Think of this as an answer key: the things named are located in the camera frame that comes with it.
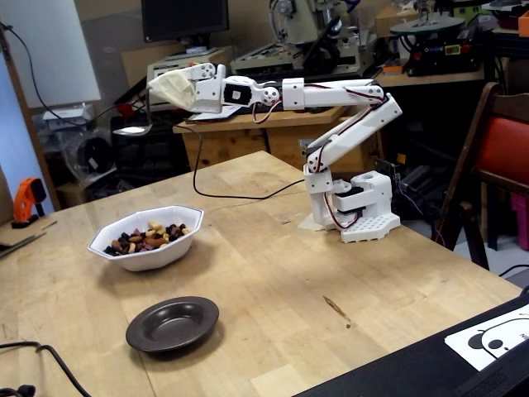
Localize pink box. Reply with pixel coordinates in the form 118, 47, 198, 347
509, 192, 529, 251

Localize wooden post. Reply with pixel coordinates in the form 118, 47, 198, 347
0, 28, 62, 212

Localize white board panel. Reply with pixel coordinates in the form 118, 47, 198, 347
0, 0, 102, 110

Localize beige control box red button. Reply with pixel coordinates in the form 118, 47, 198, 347
145, 45, 235, 106

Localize beige tape wrap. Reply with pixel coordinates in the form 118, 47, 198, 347
147, 69, 198, 111

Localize white panda sticker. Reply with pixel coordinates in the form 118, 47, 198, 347
444, 304, 529, 372

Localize thick black cable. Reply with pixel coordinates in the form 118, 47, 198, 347
0, 341, 92, 397

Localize wooden side table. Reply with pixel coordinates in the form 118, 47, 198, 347
371, 61, 512, 90

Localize black plastic crate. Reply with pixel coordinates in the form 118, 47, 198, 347
110, 110, 192, 177

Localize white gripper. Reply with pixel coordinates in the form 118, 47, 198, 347
148, 62, 226, 115

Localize white octagonal bowl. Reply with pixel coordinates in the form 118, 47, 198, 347
87, 204, 205, 273

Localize black computer monitor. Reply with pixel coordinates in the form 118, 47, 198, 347
141, 0, 230, 57

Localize clear plastic bag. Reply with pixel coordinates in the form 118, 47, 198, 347
31, 103, 117, 189

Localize brown plate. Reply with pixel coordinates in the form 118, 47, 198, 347
125, 295, 220, 353

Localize wooden workbench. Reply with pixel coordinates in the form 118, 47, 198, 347
172, 97, 375, 171

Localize brown cardboard box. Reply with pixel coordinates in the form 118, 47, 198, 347
374, 2, 421, 39

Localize trail mix nuts and raisins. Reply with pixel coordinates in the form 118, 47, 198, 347
102, 220, 194, 256

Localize metal spoon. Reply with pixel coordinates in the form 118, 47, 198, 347
112, 84, 155, 137

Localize thin black cable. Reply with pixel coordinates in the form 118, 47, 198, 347
0, 21, 137, 127
140, 106, 306, 200
498, 263, 529, 279

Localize small circuit board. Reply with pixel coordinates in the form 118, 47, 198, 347
374, 156, 403, 179

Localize white paper sheet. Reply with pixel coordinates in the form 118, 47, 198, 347
184, 105, 245, 125

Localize black cable plug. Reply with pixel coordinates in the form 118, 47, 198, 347
0, 384, 36, 397

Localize wooden chair red cushion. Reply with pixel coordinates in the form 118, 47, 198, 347
431, 81, 529, 270

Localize large black plastic case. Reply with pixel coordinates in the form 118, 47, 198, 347
293, 289, 529, 397

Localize flat metal file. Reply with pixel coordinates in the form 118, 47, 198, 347
0, 231, 48, 260

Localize orange black printed tool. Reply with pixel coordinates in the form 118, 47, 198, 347
11, 177, 47, 230

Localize beige milling machine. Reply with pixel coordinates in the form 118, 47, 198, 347
226, 0, 384, 86

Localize black green scroll saw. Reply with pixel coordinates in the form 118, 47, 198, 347
389, 0, 484, 78

